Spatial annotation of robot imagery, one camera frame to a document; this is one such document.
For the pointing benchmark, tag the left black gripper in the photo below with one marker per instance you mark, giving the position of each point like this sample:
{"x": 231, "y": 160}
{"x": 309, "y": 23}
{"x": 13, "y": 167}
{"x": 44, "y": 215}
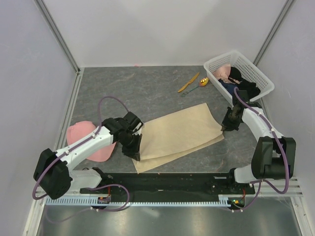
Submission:
{"x": 134, "y": 152}

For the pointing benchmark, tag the aluminium front rail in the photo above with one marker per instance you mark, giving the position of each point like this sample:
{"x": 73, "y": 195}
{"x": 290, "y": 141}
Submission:
{"x": 55, "y": 187}

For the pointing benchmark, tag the white slotted cable duct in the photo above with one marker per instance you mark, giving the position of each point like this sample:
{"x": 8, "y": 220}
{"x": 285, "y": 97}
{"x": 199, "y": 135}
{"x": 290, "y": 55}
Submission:
{"x": 96, "y": 201}

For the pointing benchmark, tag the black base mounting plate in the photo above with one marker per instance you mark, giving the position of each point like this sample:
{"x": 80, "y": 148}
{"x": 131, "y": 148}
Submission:
{"x": 212, "y": 183}

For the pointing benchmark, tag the navy cloth in basket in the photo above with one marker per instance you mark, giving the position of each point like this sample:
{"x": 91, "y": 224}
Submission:
{"x": 227, "y": 89}

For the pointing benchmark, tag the yellow plastic knife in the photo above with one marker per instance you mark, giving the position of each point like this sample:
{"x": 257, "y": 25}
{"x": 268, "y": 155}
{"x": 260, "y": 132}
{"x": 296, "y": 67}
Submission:
{"x": 189, "y": 82}

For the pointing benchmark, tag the black clothes in basket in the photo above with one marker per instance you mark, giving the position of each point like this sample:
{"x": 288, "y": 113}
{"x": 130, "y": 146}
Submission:
{"x": 235, "y": 77}

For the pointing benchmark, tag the pink cloth in basket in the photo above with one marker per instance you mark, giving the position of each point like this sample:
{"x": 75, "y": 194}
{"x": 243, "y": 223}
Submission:
{"x": 223, "y": 72}

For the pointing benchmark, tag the left aluminium frame post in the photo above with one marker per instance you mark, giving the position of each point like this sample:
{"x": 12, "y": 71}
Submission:
{"x": 57, "y": 34}

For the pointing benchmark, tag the beige cloth napkin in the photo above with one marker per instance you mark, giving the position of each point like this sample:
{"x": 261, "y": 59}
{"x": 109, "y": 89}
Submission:
{"x": 175, "y": 135}

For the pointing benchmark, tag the white plastic basket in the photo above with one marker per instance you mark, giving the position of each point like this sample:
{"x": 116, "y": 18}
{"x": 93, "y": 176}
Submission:
{"x": 248, "y": 71}

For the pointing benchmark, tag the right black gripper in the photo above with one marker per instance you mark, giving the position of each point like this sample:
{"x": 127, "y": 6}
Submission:
{"x": 226, "y": 126}

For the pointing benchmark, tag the colourful spoon green handle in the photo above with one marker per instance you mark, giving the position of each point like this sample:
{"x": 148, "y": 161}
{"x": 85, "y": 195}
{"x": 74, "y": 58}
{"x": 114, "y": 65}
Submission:
{"x": 203, "y": 82}

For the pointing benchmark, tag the aluminium frame post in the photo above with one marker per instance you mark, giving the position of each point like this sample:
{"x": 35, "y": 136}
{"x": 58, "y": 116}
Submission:
{"x": 273, "y": 30}
{"x": 57, "y": 34}

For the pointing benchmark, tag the right aluminium frame post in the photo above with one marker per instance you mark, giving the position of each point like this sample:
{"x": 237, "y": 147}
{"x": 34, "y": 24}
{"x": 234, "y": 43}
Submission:
{"x": 273, "y": 30}

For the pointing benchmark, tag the pink baseball cap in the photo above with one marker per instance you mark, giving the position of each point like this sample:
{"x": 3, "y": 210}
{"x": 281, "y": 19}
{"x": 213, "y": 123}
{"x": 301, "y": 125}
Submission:
{"x": 81, "y": 131}

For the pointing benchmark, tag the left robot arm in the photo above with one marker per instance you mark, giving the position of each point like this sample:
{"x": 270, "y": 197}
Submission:
{"x": 55, "y": 171}

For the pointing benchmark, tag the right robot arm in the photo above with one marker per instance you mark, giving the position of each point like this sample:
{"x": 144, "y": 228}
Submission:
{"x": 274, "y": 155}

